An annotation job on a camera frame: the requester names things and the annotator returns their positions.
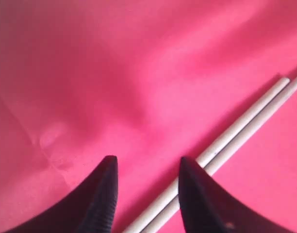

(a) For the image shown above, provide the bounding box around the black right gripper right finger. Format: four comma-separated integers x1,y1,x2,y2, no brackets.
179,157,289,233

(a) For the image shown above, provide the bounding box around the red scalloped table cloth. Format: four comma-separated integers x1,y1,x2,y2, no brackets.
0,0,297,233

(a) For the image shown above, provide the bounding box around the wooden chopstick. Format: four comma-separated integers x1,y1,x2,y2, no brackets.
124,77,290,233
141,77,297,233

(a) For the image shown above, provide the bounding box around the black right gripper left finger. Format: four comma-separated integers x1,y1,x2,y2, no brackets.
9,155,118,233

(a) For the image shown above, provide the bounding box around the wooden chopstick left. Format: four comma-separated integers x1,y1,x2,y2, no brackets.
124,77,290,233

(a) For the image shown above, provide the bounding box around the wooden chopstick right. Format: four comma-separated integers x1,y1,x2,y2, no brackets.
141,77,297,233

